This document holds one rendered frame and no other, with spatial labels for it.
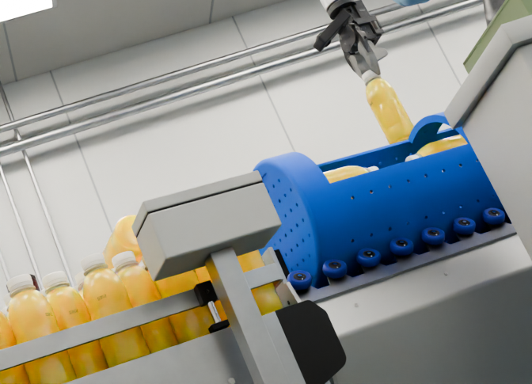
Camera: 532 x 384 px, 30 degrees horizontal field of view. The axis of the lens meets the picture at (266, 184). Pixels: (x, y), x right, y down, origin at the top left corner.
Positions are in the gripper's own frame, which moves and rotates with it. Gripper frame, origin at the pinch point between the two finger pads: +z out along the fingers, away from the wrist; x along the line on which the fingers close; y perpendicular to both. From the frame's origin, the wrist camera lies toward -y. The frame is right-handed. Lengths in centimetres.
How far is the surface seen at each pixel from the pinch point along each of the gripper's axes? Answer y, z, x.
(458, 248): -18, 51, -24
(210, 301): -73, 48, -34
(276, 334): -65, 57, -34
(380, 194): -30, 37, -26
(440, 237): -21, 48, -24
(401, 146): -6.6, 21.7, -6.9
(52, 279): -93, 34, -27
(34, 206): -6, -129, 324
